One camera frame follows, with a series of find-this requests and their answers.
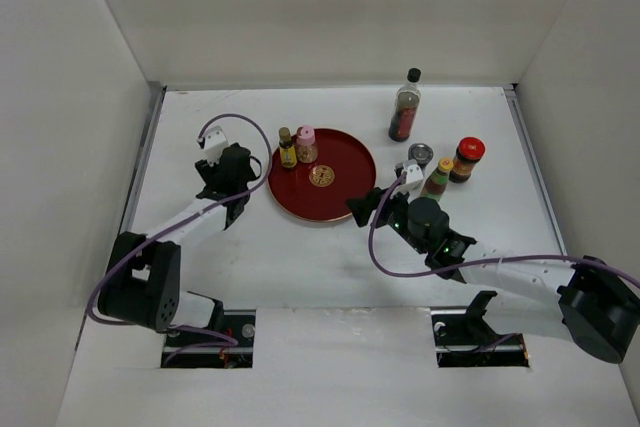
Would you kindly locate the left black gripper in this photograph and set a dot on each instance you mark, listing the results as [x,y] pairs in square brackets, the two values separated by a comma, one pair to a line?
[208,171]

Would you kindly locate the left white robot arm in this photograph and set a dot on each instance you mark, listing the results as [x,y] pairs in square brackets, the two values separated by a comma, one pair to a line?
[142,284]

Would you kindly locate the small yellow-label oil bottle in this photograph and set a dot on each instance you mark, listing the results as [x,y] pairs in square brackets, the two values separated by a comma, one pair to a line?
[287,151]

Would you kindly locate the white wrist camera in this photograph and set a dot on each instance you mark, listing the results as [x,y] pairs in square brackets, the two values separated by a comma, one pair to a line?
[212,142]
[412,174]

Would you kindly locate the grey-lid pepper grinder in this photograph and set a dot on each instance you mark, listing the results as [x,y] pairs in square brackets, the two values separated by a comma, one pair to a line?
[422,153]

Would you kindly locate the dark soy sauce bottle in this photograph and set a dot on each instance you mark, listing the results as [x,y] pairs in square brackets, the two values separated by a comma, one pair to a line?
[407,101]

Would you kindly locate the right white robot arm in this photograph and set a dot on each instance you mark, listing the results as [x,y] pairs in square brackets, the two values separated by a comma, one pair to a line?
[586,301]

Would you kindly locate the green-label sauce bottle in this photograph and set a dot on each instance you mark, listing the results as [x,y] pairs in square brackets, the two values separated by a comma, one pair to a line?
[436,184]

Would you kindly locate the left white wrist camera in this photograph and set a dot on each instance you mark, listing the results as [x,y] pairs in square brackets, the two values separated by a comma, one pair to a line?
[212,142]

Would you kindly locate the red-lid chili sauce jar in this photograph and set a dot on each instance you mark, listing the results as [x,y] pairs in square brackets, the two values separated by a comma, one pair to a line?
[469,152]

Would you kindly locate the pink-lid spice shaker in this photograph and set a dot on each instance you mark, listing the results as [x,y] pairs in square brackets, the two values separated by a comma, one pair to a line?
[306,145]

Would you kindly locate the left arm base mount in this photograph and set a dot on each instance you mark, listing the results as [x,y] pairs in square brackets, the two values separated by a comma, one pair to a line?
[234,350]

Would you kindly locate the round red lacquer tray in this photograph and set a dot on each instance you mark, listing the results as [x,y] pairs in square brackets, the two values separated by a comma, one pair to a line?
[319,191]

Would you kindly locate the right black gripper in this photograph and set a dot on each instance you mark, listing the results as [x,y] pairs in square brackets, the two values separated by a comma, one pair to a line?
[362,206]

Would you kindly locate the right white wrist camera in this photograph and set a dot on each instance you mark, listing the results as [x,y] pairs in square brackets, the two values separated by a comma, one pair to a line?
[412,174]

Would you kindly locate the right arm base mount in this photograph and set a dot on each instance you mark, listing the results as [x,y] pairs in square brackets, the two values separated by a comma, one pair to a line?
[463,339]

